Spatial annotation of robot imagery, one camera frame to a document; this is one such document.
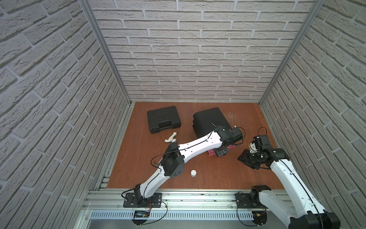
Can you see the black pink drawer cabinet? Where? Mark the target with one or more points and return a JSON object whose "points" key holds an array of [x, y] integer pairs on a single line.
{"points": [[212, 123]]}

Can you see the left small circuit board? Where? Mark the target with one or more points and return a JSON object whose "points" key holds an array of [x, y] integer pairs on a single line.
{"points": [[140, 217]]}

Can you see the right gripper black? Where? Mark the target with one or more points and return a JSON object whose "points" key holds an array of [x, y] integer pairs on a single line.
{"points": [[244, 159]]}

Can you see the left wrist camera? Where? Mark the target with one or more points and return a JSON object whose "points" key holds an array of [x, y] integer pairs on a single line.
{"points": [[236, 134]]}

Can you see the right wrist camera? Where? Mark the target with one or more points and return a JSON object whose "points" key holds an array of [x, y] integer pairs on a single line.
{"points": [[260, 143]]}

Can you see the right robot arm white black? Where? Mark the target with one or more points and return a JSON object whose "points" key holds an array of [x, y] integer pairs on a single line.
{"points": [[308, 212]]}

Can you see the white plastic water tap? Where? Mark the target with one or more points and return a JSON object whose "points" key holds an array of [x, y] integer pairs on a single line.
{"points": [[172, 138]]}

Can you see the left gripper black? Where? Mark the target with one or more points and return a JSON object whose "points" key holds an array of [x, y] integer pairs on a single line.
{"points": [[222, 151]]}

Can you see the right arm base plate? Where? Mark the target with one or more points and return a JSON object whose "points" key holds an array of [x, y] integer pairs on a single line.
{"points": [[245, 201]]}

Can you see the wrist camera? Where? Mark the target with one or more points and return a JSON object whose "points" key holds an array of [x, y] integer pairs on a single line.
{"points": [[236, 134], [260, 143]]}

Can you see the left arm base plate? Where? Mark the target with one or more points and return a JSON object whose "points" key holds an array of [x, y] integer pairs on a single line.
{"points": [[134, 201]]}

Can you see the white paint can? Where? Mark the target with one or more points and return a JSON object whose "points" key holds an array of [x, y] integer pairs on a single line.
{"points": [[193, 173]]}

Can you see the right small connector board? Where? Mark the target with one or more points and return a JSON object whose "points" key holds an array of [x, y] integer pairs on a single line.
{"points": [[259, 218]]}

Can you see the black plastic tool case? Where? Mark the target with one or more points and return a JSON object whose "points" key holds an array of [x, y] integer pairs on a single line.
{"points": [[162, 119]]}

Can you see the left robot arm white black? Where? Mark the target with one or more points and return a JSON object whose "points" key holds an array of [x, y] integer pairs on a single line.
{"points": [[172, 164]]}

